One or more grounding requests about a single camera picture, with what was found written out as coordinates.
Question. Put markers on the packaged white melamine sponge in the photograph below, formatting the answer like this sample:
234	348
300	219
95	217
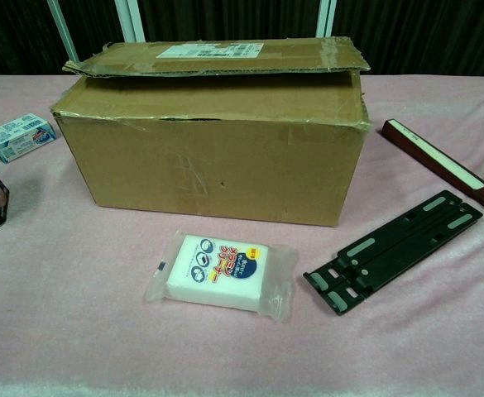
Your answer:
217	269

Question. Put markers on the slim dark red box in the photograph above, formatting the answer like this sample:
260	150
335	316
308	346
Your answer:
432	157

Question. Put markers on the black pleated curtain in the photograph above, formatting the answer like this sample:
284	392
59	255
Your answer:
411	33

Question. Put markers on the black folding laptop stand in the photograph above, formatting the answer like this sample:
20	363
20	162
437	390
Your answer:
390	248

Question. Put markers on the pink fleece table cloth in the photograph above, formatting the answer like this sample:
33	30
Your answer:
80	310

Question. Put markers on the small white blue carton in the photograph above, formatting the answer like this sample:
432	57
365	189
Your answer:
18	140

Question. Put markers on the white frame post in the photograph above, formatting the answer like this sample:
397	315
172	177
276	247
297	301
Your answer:
61	29
126	20
326	16

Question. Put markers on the brown cardboard shipping box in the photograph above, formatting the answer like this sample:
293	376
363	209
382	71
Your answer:
208	165

